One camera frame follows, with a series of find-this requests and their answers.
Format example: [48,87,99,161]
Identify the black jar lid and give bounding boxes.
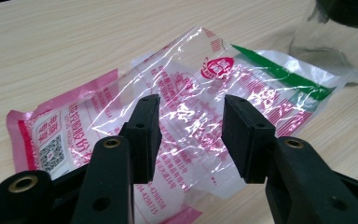
[315,0,358,30]

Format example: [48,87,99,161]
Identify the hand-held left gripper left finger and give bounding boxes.
[71,93,163,224]

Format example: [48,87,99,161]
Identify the clear plastic bag pink print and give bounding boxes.
[6,26,346,224]

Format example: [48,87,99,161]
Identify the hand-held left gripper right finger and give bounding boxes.
[221,93,358,224]

